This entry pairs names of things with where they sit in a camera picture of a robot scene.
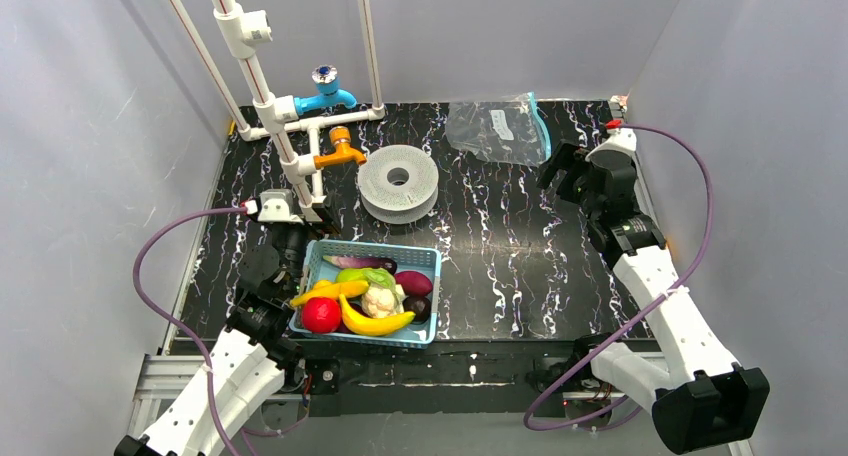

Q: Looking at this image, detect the white pvc pipe frame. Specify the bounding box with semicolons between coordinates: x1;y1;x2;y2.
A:
168;0;386;212

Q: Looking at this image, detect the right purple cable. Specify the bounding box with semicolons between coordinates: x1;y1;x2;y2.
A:
523;122;714;433

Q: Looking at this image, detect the black base frame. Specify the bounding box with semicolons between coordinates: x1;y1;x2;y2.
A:
300;339;574;417

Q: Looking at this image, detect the orange faucet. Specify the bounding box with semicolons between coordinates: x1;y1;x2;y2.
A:
313;126;367;170

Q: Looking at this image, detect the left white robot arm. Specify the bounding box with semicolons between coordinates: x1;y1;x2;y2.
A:
114;193;335;455

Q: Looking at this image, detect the grey filament spool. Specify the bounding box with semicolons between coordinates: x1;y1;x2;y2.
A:
357;145;439;225

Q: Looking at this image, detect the small yellow banana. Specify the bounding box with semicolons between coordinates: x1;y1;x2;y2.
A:
289;280;370;308

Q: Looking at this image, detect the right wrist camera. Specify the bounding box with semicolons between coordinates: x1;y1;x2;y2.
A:
585;119;637;162

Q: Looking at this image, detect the light blue plastic basket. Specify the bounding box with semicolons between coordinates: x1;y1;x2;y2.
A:
289;240;441;349

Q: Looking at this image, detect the white cauliflower with leaves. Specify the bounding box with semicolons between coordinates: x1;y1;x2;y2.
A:
360;269;406;318

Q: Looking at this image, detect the large yellow banana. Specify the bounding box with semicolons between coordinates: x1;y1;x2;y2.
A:
338;295;416;337

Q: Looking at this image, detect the magenta sweet potato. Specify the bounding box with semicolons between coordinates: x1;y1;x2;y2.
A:
394;270;434;297

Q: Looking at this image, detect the blue faucet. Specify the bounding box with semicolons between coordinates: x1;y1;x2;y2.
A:
294;65;358;116

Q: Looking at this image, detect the dark round plum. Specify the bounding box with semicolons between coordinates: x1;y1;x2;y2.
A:
403;296;432;324

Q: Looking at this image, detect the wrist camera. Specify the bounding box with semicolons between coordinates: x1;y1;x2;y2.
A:
241;189;302;224
585;119;637;162

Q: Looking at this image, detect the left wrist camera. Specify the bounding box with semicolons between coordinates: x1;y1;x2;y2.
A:
241;189;302;224

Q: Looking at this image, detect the purple eggplant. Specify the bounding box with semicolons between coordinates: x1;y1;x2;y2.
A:
322;255;398;275

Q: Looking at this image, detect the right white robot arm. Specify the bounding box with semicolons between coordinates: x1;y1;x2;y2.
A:
524;142;770;455

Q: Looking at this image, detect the red apple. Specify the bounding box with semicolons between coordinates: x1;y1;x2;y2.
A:
301;297;342;334

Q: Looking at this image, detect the clear zip top bag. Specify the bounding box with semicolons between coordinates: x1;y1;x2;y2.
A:
445;92;552;167

